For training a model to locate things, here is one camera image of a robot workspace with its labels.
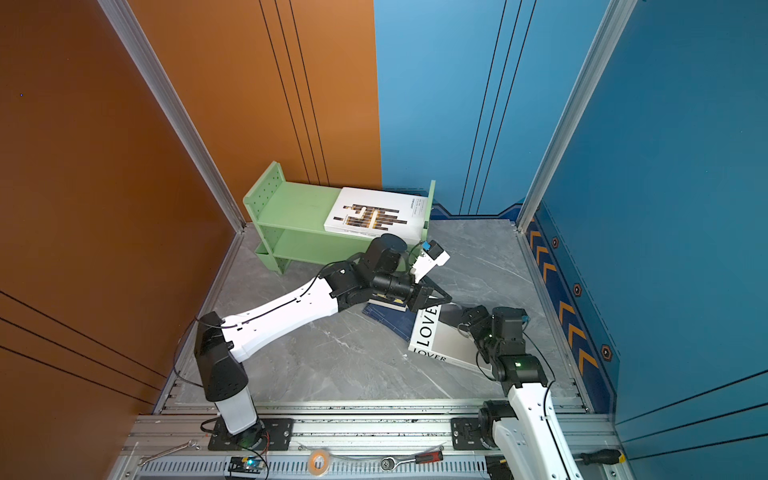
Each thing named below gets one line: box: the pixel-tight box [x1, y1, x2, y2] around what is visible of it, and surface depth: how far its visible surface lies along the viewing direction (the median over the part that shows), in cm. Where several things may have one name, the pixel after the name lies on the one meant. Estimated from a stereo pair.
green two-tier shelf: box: [243, 162, 436, 275], surface depth 88 cm
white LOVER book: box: [408, 304, 492, 373], surface depth 86 cm
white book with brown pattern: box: [324, 187, 429, 245], surface depth 84 cm
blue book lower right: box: [361, 303, 417, 342], surface depth 93 cm
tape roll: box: [308, 449, 330, 477], surface depth 71 cm
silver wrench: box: [137, 440, 201, 467], surface depth 73 cm
